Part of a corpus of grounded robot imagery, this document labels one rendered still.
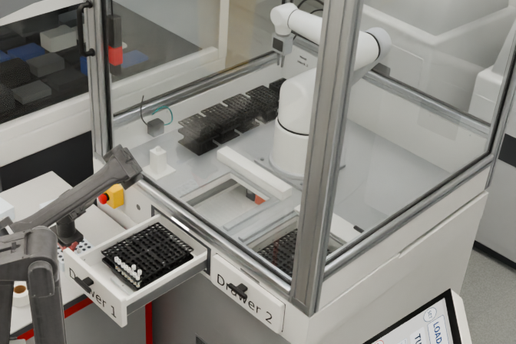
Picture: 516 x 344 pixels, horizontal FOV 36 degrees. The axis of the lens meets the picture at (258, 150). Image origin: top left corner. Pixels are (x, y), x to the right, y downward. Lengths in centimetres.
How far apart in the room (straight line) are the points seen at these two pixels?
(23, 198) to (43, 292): 157
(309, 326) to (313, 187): 47
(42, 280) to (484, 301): 274
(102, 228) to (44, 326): 131
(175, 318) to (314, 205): 98
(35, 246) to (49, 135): 173
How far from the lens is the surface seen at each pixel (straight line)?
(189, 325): 277
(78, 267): 242
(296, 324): 229
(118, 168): 201
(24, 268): 140
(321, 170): 193
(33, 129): 306
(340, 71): 178
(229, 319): 255
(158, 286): 239
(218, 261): 240
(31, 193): 298
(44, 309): 148
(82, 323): 266
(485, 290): 390
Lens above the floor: 253
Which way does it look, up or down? 34 degrees down
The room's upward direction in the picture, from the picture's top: 4 degrees clockwise
